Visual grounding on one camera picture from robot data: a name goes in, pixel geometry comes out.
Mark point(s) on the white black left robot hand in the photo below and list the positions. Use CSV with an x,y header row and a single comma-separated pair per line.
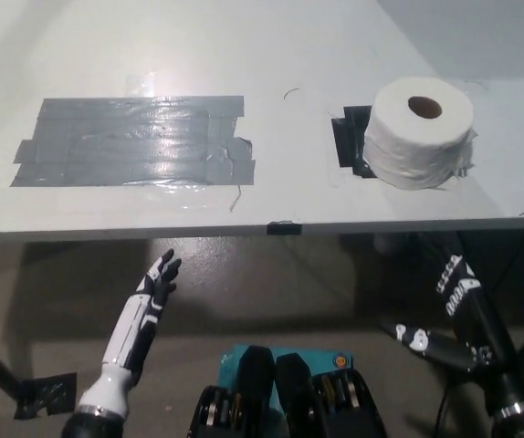
x,y
139,319

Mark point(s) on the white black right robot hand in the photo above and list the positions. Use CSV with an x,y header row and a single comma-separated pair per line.
x,y
476,347

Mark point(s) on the white toilet paper roll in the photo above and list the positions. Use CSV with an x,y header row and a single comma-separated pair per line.
x,y
408,146

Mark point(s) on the black teal robot body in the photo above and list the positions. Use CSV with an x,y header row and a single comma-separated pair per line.
x,y
289,401

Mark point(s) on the black floor tape patch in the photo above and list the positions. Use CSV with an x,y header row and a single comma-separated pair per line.
x,y
45,394

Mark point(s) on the clear tape piece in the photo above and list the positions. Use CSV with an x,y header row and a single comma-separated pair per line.
x,y
184,196

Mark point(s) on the white rounded object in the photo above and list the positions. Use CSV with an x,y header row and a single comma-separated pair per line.
x,y
385,244

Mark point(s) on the grey duct tape patch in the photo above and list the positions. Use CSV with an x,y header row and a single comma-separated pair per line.
x,y
129,143

